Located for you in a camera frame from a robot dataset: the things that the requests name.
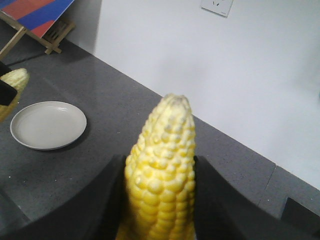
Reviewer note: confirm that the black glass cooktop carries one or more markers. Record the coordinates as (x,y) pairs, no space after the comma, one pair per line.
(301,218)

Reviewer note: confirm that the yellow corn cob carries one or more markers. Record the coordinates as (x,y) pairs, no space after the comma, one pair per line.
(18,80)
(159,176)

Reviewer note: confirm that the red blue painted board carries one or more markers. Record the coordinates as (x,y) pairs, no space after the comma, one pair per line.
(36,15)

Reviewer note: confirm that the white wall socket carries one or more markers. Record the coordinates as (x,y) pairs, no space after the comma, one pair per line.
(220,7)

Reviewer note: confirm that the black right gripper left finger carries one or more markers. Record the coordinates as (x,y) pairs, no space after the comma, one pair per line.
(92,214)

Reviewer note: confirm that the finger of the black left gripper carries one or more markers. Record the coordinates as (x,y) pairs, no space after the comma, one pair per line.
(7,93)
(4,69)

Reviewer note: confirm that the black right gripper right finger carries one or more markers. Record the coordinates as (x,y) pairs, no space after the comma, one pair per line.
(221,212)

